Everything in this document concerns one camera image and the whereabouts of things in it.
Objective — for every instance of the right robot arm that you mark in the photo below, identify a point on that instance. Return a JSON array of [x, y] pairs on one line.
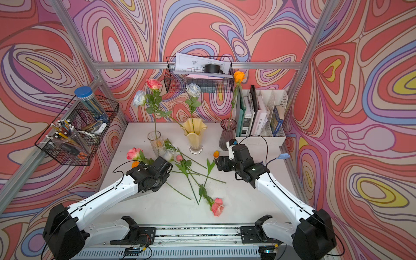
[[309, 231]]

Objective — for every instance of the black wire basket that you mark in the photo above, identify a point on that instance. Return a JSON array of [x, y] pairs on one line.
[[177, 83], [91, 131]]

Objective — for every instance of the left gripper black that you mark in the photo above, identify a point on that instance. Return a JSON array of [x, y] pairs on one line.
[[166, 177]]

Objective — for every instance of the pink rose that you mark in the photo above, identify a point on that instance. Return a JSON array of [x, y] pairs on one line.
[[137, 154], [156, 85], [217, 206]]

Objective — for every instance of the cup of pencils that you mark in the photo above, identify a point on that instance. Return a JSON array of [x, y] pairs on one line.
[[68, 139]]

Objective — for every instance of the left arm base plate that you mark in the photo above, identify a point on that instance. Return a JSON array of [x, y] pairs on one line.
[[137, 236]]

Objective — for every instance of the orange rose left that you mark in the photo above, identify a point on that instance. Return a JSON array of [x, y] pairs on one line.
[[135, 164]]

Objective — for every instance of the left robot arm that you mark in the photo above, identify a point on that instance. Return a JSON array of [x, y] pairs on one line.
[[70, 229]]

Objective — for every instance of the blue desk lamp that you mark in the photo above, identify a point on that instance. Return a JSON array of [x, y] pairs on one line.
[[280, 157]]

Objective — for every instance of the orange rose tall stem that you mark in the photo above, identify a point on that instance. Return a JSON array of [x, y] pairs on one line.
[[239, 76]]

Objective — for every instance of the small pink rosebud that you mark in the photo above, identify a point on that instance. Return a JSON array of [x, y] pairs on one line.
[[184, 167]]

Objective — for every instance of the blue lid pencil jar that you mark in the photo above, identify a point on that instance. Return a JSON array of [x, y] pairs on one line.
[[90, 101]]

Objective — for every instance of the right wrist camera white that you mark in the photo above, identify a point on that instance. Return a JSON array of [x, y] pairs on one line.
[[229, 145]]

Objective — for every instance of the pink book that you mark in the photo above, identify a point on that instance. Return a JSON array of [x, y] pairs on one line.
[[260, 116]]

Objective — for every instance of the yellow ruffled vase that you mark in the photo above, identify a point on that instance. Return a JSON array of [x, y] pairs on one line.
[[195, 140]]

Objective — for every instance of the black tape roll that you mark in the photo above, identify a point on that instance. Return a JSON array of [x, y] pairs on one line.
[[213, 68]]

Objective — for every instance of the black wire basket back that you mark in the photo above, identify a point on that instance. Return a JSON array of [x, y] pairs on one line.
[[177, 83]]

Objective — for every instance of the purple ribbed glass vase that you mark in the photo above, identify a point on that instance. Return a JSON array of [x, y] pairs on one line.
[[228, 132]]

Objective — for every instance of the clear glass vase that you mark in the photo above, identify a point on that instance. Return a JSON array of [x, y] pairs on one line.
[[157, 143]]

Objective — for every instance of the teal green folder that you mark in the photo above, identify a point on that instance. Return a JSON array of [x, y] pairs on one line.
[[240, 111]]

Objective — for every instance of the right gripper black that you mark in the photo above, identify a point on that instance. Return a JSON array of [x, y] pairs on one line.
[[223, 161]]

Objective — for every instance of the white plastic book organizer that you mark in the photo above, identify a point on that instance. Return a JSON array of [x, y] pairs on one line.
[[271, 98]]

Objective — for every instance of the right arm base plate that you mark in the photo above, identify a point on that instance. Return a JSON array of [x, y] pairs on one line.
[[249, 235]]

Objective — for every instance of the black white magazine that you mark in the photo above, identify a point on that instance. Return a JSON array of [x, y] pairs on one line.
[[248, 116]]

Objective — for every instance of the blue treehouse book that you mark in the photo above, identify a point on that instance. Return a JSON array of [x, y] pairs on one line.
[[277, 119]]

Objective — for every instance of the small orange tulip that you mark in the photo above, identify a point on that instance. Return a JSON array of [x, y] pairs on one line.
[[215, 154]]

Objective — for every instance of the white papers in basket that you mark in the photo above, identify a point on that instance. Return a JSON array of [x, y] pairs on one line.
[[194, 65]]

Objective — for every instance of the black wire basket left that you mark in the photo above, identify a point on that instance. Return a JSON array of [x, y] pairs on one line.
[[91, 131]]

